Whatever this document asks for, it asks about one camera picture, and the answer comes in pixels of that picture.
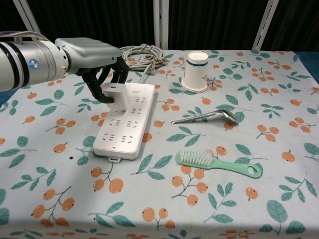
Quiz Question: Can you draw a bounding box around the robot left five-finger hand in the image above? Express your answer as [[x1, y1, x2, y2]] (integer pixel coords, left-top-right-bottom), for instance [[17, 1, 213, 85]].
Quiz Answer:
[[54, 37, 130, 104]]

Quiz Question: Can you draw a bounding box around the white plug adapter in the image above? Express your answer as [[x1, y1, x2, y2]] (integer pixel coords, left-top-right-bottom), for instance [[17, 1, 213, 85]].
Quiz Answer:
[[101, 83, 130, 113]]

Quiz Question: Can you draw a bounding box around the white power strip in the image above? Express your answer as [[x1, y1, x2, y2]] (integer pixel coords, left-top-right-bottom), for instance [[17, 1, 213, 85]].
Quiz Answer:
[[92, 83, 157, 164]]

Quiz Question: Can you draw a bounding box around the floral fruit-print tablecloth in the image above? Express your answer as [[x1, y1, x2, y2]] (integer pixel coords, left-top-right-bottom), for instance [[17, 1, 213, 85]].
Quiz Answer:
[[0, 48, 319, 239]]

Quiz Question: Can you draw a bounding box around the black pleated curtain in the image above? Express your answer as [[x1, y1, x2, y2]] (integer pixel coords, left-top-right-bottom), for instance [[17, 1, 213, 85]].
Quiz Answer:
[[0, 0, 319, 69]]

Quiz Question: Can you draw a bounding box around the brown twine tie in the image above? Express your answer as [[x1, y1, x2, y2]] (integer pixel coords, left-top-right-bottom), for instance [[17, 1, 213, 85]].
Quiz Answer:
[[126, 44, 167, 70]]

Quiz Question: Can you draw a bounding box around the white paper cup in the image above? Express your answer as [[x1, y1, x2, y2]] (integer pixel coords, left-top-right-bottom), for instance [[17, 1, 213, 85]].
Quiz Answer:
[[181, 50, 209, 94]]

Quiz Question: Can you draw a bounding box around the metal spoon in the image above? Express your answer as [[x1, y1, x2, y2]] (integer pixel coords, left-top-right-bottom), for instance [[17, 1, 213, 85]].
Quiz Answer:
[[171, 109, 240, 125]]

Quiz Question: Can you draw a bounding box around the green scrub brush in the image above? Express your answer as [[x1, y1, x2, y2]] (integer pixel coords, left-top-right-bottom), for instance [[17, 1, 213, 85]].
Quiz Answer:
[[175, 149, 264, 179]]

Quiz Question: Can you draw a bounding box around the grey coiled power cable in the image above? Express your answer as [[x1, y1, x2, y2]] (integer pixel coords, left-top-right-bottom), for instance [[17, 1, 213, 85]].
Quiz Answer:
[[119, 43, 167, 84]]

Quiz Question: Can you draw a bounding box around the white frame post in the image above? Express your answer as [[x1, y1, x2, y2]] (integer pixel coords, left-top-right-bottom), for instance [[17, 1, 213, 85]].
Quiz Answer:
[[12, 0, 43, 35], [251, 0, 280, 50], [152, 0, 170, 50]]

